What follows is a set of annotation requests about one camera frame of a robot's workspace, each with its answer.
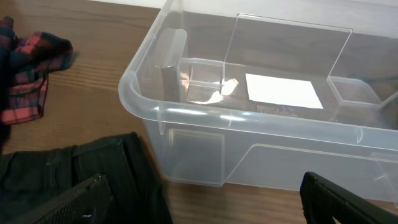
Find white label sticker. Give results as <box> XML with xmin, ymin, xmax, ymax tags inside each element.
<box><xmin>246</xmin><ymin>73</ymin><xmax>323</xmax><ymax>109</ymax></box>

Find black pants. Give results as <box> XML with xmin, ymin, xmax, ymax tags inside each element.
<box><xmin>1</xmin><ymin>133</ymin><xmax>172</xmax><ymax>223</ymax></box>

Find red plaid flannel shirt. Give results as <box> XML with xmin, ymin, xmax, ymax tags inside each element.
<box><xmin>1</xmin><ymin>17</ymin><xmax>73</xmax><ymax>125</ymax></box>

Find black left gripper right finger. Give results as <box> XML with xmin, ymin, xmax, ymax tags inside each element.
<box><xmin>300</xmin><ymin>172</ymin><xmax>397</xmax><ymax>224</ymax></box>

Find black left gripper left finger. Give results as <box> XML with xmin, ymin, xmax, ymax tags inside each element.
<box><xmin>9</xmin><ymin>174</ymin><xmax>113</xmax><ymax>224</ymax></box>

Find clear plastic storage bin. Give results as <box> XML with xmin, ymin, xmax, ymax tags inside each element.
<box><xmin>119</xmin><ymin>0</ymin><xmax>397</xmax><ymax>202</ymax></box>

